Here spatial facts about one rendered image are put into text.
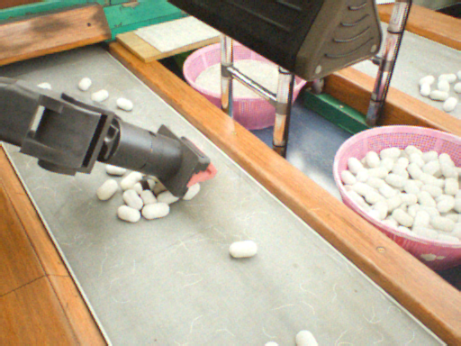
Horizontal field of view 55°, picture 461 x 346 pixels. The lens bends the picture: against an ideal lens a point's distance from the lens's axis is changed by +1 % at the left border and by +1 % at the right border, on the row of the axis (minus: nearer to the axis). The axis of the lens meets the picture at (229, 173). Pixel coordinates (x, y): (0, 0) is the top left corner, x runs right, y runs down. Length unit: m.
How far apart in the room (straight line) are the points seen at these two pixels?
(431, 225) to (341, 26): 0.42
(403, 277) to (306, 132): 0.44
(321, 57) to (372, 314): 0.33
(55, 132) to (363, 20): 0.32
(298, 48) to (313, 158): 0.54
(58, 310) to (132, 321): 0.08
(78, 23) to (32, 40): 0.10
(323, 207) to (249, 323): 0.20
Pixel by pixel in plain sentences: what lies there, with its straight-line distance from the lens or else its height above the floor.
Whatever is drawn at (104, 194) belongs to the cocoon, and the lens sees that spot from 0.67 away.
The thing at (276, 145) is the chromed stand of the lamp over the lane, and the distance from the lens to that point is 0.71.
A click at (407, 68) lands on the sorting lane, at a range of 1.08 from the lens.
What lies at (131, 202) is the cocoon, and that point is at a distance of 0.64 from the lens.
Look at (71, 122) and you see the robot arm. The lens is 0.49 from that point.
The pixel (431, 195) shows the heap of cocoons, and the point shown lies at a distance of 0.74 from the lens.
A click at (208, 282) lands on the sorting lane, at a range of 0.56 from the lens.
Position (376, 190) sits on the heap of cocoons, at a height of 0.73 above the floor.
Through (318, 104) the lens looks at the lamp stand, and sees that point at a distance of 0.98.
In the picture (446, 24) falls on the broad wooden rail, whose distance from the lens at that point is 1.29.
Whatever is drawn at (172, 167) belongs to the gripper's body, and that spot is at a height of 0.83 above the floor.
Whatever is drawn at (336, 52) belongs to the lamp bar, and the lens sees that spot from 0.33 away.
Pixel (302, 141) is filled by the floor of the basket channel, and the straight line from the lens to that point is 0.89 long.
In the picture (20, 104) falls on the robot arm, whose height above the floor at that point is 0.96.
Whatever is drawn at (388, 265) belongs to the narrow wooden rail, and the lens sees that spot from 0.58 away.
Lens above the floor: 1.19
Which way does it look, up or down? 40 degrees down
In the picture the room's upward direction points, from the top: straight up
